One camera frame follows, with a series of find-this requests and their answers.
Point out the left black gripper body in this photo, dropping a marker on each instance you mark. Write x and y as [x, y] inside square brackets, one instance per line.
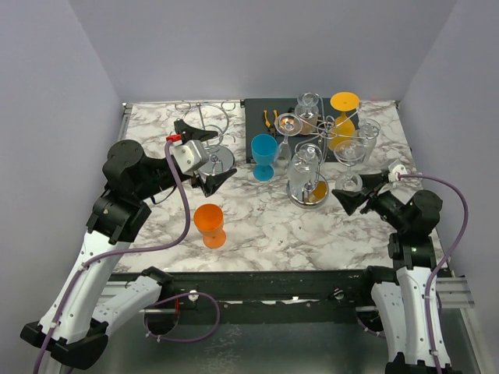
[195, 181]

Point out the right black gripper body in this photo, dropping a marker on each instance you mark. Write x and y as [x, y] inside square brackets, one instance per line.
[389, 206]

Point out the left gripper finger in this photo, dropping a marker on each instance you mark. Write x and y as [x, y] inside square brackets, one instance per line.
[213, 182]
[188, 132]

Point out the blue plastic goblet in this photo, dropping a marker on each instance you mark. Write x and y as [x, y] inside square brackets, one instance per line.
[264, 148]

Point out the black front mounting rail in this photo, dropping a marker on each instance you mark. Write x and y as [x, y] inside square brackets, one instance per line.
[315, 296]

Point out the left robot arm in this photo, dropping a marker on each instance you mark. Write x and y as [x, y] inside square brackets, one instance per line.
[75, 331]

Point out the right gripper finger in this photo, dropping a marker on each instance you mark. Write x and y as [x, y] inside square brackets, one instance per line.
[349, 200]
[375, 181]

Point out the clear glass with reflection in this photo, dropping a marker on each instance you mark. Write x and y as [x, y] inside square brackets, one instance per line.
[368, 132]

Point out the yellow plastic goblet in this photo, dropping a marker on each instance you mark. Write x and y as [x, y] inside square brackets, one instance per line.
[346, 104]

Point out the round ring chrome glass rack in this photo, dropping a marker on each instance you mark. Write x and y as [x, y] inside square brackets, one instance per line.
[214, 117]

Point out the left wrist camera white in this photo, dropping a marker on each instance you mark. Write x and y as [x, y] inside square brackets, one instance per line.
[189, 156]

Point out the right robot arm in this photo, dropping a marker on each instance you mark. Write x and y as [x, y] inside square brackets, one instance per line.
[405, 295]

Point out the yellow handled pliers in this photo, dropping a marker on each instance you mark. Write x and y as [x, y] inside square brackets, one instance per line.
[270, 125]

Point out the scroll arm chrome glass rack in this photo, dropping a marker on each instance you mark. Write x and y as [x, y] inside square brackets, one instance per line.
[319, 195]

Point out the orange plastic goblet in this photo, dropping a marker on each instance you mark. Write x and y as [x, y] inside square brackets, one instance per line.
[209, 221]

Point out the aluminium extrusion frame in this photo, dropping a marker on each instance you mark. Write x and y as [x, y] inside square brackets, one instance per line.
[265, 230]

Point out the dark grey tool tray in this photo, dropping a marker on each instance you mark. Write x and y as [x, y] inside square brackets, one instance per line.
[254, 112]

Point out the ribbed clear wine glass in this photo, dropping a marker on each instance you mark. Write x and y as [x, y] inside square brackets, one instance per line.
[308, 112]

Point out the clear stemmed glass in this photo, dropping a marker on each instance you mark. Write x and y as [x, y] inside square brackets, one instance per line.
[288, 125]

